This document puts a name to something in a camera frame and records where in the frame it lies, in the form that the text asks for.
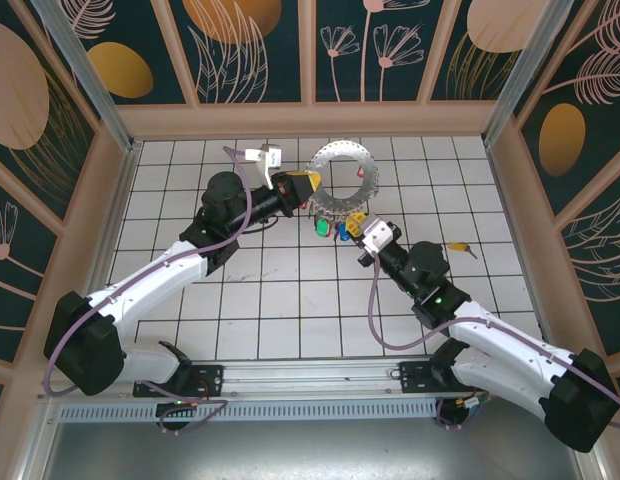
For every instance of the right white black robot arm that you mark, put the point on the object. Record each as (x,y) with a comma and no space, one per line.
(510,340)

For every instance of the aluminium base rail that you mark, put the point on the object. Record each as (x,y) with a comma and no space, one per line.
(310,375)

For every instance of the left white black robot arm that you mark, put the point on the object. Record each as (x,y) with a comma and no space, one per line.
(155,270)

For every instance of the blue key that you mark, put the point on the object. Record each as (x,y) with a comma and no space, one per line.
(343,231)

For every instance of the grey metal panel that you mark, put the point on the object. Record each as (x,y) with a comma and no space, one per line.
(290,450)

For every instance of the aluminium corner post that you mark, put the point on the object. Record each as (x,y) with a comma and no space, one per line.
(90,75)
(520,70)

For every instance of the green key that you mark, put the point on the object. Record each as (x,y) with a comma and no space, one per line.
(322,228)

